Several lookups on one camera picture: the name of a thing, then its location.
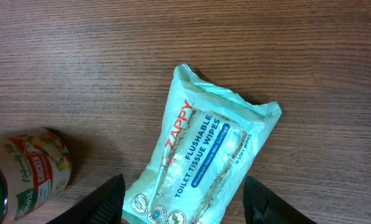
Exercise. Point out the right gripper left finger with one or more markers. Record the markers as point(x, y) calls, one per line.
point(103, 206)

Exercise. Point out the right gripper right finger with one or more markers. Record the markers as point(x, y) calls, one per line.
point(263, 206)

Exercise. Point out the teal wet wipes pack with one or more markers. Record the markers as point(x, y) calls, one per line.
point(208, 141)

